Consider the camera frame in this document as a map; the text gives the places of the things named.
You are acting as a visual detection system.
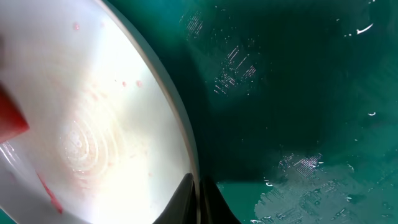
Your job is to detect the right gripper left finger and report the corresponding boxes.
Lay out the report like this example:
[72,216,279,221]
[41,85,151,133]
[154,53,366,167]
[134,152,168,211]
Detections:
[154,173,195,224]

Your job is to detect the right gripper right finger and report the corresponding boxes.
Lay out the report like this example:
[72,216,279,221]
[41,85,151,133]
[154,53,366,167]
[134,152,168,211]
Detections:
[200,177,241,224]

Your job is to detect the light blue plate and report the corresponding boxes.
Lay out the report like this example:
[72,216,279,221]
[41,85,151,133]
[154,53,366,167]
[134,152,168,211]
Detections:
[1,0,200,223]

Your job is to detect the green and red sponge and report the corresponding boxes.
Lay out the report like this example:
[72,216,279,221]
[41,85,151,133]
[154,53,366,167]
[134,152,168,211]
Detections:
[0,83,29,143]

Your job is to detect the teal plastic tray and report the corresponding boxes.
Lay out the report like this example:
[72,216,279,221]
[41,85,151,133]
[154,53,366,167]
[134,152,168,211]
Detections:
[108,0,397,223]

